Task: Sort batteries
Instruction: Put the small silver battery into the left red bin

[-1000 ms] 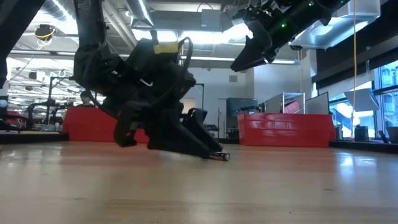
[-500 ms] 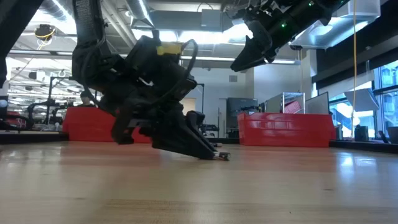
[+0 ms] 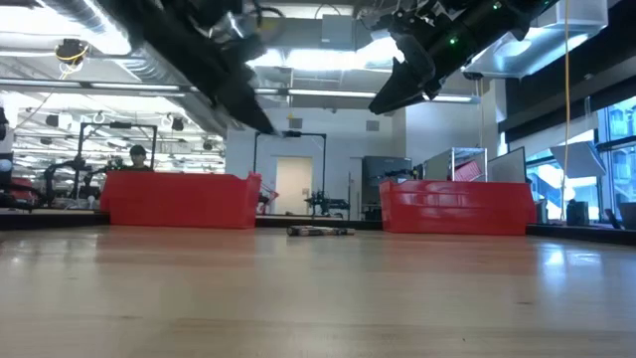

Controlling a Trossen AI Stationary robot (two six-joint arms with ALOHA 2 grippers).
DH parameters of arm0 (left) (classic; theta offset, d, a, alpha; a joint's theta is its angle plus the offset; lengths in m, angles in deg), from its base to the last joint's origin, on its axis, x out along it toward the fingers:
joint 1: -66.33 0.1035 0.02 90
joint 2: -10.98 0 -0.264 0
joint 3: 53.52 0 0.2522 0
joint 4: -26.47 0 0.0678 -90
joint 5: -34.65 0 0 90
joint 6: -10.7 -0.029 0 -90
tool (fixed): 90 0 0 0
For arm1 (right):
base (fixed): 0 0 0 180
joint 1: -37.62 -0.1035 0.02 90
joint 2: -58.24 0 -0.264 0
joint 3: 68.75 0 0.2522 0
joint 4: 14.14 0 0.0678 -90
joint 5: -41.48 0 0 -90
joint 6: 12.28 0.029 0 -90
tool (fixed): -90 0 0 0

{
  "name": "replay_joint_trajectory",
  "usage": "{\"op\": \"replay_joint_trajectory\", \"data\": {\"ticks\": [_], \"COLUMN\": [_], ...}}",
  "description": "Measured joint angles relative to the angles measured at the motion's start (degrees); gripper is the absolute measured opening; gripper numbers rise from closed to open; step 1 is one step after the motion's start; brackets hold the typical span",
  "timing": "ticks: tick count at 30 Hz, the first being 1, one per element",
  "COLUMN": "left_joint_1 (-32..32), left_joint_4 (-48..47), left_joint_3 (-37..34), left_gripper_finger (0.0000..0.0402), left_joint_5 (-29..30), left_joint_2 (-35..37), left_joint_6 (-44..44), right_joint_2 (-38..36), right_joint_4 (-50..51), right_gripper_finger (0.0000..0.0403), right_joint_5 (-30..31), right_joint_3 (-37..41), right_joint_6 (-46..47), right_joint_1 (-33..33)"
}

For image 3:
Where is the grey ceiling box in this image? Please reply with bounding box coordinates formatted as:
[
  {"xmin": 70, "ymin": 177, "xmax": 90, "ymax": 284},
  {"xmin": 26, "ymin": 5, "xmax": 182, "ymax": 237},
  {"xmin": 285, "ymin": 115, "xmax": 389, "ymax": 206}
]
[{"xmin": 320, "ymin": 13, "xmax": 358, "ymax": 51}]

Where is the person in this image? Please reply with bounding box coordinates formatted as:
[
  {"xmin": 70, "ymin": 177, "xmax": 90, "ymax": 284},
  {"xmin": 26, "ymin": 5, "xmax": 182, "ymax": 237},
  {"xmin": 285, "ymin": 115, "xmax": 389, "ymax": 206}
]
[{"xmin": 126, "ymin": 143, "xmax": 153, "ymax": 173}]

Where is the black ceiling cable reel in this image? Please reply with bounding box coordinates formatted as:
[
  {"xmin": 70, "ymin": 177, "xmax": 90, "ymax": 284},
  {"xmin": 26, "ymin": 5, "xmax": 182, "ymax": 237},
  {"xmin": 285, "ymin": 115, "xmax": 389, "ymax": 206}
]
[{"xmin": 53, "ymin": 37, "xmax": 91, "ymax": 67}]

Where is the silver ventilation duct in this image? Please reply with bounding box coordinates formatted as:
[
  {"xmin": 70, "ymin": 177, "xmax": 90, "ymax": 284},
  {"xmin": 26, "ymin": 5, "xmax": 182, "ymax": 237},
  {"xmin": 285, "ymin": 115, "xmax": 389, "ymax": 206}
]
[{"xmin": 39, "ymin": 0, "xmax": 235, "ymax": 138}]

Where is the red background object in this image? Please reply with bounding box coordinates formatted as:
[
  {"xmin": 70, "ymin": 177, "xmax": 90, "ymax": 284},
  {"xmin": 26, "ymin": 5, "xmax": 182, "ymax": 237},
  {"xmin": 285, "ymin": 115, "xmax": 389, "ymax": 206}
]
[{"xmin": 8, "ymin": 176, "xmax": 41, "ymax": 208}]

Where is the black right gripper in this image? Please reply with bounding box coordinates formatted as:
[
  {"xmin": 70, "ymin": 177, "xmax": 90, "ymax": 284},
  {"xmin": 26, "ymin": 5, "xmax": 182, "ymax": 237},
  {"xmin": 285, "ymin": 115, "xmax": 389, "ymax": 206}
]
[{"xmin": 368, "ymin": 0, "xmax": 498, "ymax": 114}]

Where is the grey panel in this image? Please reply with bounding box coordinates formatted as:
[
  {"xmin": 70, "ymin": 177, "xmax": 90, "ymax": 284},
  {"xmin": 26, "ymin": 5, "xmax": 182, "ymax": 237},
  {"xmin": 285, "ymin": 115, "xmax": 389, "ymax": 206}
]
[{"xmin": 486, "ymin": 145, "xmax": 528, "ymax": 184}]

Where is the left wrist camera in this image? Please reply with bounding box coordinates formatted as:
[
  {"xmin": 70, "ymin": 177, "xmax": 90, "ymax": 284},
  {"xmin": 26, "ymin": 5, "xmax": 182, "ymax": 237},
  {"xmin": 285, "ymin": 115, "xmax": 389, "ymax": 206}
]
[{"xmin": 208, "ymin": 8, "xmax": 262, "ymax": 45}]

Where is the white angled board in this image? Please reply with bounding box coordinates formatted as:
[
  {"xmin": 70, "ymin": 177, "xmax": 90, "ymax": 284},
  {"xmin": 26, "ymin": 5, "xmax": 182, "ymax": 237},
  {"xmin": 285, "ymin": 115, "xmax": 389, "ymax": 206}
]
[{"xmin": 549, "ymin": 140, "xmax": 608, "ymax": 179}]

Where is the black cabinet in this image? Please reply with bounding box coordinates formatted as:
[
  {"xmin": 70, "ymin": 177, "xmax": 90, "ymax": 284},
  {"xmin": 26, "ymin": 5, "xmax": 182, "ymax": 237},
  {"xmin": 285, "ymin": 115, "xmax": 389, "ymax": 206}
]
[{"xmin": 361, "ymin": 154, "xmax": 413, "ymax": 222}]

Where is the small black box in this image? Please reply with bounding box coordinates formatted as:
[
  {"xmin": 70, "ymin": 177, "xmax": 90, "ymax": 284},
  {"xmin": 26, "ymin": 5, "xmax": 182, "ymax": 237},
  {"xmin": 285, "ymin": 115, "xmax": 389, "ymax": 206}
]
[{"xmin": 565, "ymin": 198, "xmax": 591, "ymax": 227}]

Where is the black metal stand frame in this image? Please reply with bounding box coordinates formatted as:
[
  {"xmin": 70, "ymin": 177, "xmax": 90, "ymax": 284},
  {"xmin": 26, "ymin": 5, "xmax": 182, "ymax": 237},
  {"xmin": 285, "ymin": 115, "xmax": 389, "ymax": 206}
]
[
  {"xmin": 73, "ymin": 121, "xmax": 159, "ymax": 200},
  {"xmin": 252, "ymin": 130, "xmax": 328, "ymax": 216}
]

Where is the metal shelf rack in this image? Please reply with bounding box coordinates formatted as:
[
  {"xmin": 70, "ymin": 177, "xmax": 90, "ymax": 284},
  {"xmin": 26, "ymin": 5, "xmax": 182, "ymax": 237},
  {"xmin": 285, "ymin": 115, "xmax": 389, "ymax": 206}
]
[{"xmin": 421, "ymin": 146, "xmax": 489, "ymax": 183}]

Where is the cream door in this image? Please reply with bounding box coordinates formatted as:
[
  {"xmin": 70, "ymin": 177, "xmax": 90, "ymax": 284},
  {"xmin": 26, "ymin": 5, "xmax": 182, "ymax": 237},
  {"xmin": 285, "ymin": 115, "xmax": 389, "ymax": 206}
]
[{"xmin": 274, "ymin": 155, "xmax": 314, "ymax": 217}]

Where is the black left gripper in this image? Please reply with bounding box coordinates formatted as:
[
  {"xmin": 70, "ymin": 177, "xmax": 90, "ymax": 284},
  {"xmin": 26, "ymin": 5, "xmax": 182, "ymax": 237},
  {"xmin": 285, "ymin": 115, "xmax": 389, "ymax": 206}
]
[{"xmin": 101, "ymin": 0, "xmax": 287, "ymax": 136}]

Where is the long ceiling light tube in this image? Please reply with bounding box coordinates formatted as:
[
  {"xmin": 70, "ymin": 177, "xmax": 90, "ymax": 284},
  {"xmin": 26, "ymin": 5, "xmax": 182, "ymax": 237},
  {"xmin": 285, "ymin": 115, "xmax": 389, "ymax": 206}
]
[{"xmin": 0, "ymin": 77, "xmax": 481, "ymax": 104}]

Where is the red plastic bin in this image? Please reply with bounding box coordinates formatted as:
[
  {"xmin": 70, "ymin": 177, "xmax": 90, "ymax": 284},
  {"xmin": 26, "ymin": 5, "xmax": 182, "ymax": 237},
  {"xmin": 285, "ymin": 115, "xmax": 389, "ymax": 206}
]
[
  {"xmin": 98, "ymin": 170, "xmax": 263, "ymax": 230},
  {"xmin": 379, "ymin": 178, "xmax": 538, "ymax": 237}
]

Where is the white ceiling air unit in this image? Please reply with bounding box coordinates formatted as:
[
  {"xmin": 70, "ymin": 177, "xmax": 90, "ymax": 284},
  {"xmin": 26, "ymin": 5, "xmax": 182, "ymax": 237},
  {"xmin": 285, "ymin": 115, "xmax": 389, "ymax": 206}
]
[{"xmin": 461, "ymin": 0, "xmax": 610, "ymax": 81}]

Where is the small black background robot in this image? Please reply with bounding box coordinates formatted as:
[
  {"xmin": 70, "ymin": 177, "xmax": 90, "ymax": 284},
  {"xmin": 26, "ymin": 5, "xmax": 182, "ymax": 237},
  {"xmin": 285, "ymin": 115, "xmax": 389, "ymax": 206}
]
[{"xmin": 303, "ymin": 188, "xmax": 352, "ymax": 218}]

